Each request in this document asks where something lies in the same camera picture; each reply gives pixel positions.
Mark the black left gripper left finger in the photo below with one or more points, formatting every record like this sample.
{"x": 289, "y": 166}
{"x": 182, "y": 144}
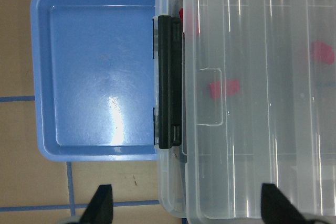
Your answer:
{"x": 99, "y": 210}

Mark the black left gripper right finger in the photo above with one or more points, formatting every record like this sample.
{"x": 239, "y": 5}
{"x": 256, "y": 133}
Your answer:
{"x": 276, "y": 208}

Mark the red block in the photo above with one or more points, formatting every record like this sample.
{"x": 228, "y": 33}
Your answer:
{"x": 322, "y": 53}
{"x": 185, "y": 25}
{"x": 227, "y": 88}

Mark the clear plastic box lid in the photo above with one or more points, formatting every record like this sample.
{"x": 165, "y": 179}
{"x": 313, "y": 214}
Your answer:
{"x": 279, "y": 128}

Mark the clear plastic storage box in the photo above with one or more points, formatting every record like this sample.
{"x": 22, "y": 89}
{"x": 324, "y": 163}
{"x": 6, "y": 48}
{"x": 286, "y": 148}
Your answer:
{"x": 171, "y": 162}

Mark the red block in box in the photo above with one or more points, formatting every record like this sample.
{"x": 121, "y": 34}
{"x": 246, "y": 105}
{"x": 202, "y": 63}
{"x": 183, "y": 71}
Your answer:
{"x": 185, "y": 25}
{"x": 322, "y": 53}

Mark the blue plastic tray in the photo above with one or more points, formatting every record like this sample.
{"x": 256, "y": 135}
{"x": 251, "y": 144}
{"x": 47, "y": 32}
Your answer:
{"x": 93, "y": 73}

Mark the black box latch handle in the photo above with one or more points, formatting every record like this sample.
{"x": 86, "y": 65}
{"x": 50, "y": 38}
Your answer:
{"x": 168, "y": 49}

